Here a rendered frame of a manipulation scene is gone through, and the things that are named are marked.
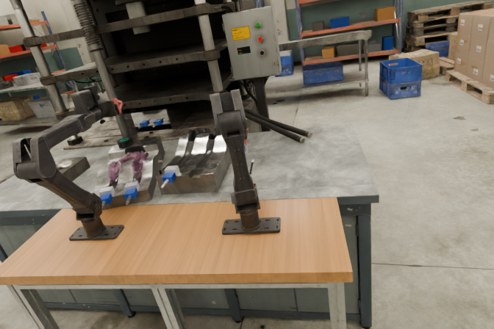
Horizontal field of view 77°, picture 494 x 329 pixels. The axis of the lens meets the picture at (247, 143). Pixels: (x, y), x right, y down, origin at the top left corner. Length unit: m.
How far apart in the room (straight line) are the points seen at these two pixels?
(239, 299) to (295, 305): 0.28
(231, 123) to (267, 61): 1.11
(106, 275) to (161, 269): 0.18
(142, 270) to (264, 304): 0.82
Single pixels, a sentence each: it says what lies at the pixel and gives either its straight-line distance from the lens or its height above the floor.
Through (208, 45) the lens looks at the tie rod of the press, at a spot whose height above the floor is 1.32.
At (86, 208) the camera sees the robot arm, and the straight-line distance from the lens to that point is 1.25.
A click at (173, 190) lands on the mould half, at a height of 0.82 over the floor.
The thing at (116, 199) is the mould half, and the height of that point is 0.84.
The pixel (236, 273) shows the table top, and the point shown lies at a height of 0.80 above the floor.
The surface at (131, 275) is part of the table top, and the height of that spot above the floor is 0.79.
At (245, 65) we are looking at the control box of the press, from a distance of 1.99.
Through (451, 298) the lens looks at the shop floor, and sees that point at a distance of 2.00.
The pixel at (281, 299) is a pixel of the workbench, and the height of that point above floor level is 0.18.
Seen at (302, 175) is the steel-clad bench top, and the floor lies 0.80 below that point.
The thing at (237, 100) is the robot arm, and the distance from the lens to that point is 0.91.
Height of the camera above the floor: 1.48
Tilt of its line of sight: 23 degrees down
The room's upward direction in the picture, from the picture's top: 10 degrees counter-clockwise
